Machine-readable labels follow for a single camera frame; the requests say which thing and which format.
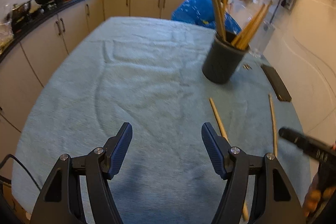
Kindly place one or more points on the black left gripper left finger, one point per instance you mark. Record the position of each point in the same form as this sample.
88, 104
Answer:
60, 198

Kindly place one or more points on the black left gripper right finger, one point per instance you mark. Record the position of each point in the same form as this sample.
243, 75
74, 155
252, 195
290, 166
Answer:
274, 198

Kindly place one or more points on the wooden chopstick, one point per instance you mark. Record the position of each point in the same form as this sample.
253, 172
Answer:
274, 126
245, 213

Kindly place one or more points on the beige lower kitchen cabinets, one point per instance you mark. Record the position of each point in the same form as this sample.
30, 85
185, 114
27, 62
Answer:
30, 60

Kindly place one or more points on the person's hand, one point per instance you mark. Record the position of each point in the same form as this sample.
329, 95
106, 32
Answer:
314, 195

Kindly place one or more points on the black flat phone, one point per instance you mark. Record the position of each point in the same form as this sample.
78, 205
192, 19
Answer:
277, 84

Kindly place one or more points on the dark grey utensil holder cup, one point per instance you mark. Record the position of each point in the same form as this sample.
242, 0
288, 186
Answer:
222, 59

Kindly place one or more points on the wooden chopsticks right in cup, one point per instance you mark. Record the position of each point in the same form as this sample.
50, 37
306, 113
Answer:
242, 40

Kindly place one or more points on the wooden chopsticks in cup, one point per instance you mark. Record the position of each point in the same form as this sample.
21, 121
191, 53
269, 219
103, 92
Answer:
219, 19
242, 40

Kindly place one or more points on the light blue towel table cover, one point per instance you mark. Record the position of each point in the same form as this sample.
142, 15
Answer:
146, 72

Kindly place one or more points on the clear glass pitcher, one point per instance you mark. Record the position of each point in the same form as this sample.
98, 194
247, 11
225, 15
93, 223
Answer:
259, 40

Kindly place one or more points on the wooden chopsticks left in cup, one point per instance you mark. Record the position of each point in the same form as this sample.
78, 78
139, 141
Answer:
219, 19

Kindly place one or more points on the blue plastic bag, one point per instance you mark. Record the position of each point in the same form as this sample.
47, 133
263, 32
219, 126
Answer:
196, 12

